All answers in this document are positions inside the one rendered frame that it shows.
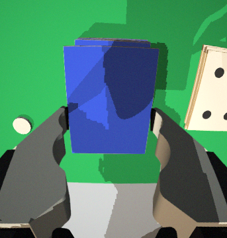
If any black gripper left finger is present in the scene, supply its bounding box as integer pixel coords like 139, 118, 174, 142
0, 106, 71, 238

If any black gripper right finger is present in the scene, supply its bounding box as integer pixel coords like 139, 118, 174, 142
150, 108, 227, 238

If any blue rectangular card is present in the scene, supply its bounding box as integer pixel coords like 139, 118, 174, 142
64, 46, 159, 154

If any cream round disc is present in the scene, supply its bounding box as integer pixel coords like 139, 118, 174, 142
13, 116, 32, 134

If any blue rectangular tile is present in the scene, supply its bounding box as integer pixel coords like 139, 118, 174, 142
75, 39, 151, 48

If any green flat mat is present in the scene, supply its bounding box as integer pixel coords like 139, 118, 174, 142
0, 0, 227, 184

